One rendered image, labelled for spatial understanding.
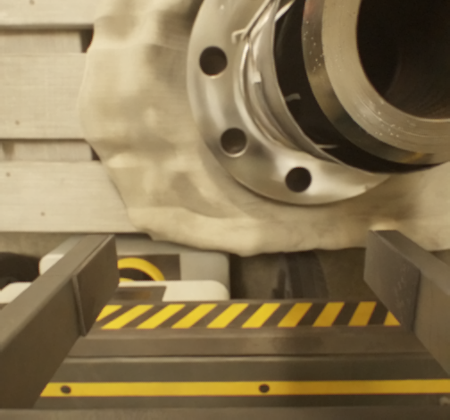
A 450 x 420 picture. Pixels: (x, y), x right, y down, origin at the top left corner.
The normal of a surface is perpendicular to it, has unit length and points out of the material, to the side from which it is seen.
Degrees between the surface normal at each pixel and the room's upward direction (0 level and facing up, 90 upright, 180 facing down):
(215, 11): 0
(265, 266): 0
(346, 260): 0
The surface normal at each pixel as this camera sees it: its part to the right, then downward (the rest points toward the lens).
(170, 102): 0.83, 0.02
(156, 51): 0.78, 0.50
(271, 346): -0.01, 0.25
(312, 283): -0.03, -0.62
